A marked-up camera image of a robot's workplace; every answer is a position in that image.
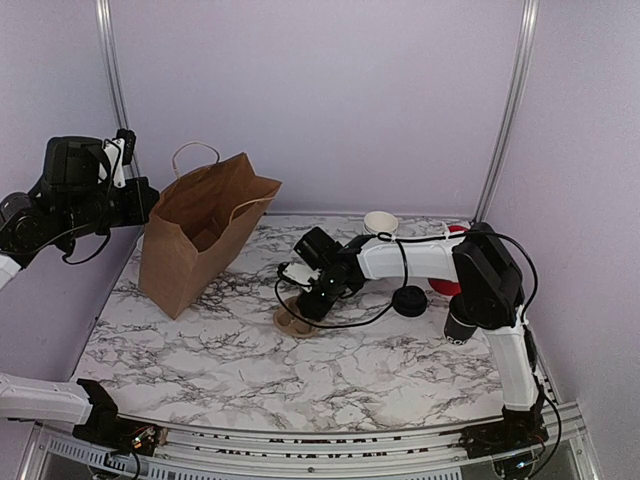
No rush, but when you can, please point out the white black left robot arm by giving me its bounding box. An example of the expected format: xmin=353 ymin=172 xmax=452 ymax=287
xmin=1 ymin=129 xmax=160 ymax=456

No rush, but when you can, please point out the aluminium frame post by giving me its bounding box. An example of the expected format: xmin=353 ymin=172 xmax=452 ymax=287
xmin=473 ymin=0 xmax=540 ymax=222
xmin=95 ymin=0 xmax=129 ymax=129

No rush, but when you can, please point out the left aluminium frame post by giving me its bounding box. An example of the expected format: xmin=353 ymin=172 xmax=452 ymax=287
xmin=95 ymin=0 xmax=129 ymax=129

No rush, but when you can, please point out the right aluminium frame post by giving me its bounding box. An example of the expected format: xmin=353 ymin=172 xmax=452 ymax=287
xmin=473 ymin=0 xmax=540 ymax=222

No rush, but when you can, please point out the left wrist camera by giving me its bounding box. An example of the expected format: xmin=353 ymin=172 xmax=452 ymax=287
xmin=98 ymin=129 xmax=137 ymax=189

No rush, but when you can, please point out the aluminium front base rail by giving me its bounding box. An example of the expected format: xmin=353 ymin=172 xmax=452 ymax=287
xmin=17 ymin=403 xmax=602 ymax=479

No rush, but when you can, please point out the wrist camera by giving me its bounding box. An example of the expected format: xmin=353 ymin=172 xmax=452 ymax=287
xmin=98 ymin=129 xmax=137 ymax=189
xmin=278 ymin=262 xmax=320 ymax=287

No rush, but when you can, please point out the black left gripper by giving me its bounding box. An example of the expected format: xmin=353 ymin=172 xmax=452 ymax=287
xmin=58 ymin=174 xmax=158 ymax=240

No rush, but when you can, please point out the single black paper cup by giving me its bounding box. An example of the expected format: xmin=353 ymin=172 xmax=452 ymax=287
xmin=444 ymin=294 xmax=477 ymax=346

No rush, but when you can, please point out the stack of black paper cups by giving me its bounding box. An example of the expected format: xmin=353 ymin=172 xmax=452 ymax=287
xmin=363 ymin=211 xmax=399 ymax=235

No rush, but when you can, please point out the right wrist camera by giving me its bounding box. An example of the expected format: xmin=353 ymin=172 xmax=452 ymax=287
xmin=278 ymin=262 xmax=320 ymax=287

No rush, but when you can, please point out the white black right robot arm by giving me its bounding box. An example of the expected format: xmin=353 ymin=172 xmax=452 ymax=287
xmin=288 ymin=223 xmax=549 ymax=458

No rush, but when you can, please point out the brown paper bag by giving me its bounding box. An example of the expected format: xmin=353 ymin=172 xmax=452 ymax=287
xmin=138 ymin=153 xmax=281 ymax=319

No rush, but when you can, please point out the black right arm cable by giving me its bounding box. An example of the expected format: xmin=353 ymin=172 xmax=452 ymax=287
xmin=274 ymin=224 xmax=561 ymax=451

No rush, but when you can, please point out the red ribbed plastic cup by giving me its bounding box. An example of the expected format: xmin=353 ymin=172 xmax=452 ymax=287
xmin=428 ymin=225 xmax=468 ymax=297

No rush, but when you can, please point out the brown cardboard cup carrier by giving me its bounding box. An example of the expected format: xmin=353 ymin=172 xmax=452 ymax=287
xmin=273 ymin=296 xmax=317 ymax=339

